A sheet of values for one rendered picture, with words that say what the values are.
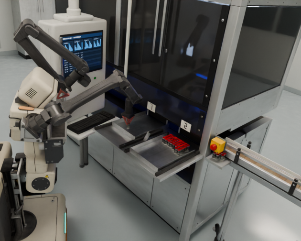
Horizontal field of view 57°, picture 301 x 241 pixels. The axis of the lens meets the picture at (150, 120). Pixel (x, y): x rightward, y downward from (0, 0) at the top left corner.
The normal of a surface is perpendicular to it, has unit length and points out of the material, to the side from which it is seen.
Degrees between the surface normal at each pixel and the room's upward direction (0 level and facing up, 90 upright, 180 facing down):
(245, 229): 0
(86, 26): 90
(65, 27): 90
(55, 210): 0
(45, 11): 90
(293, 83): 90
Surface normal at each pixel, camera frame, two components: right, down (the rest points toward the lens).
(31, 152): 0.25, 0.48
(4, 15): 0.68, 0.41
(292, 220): 0.10, -0.88
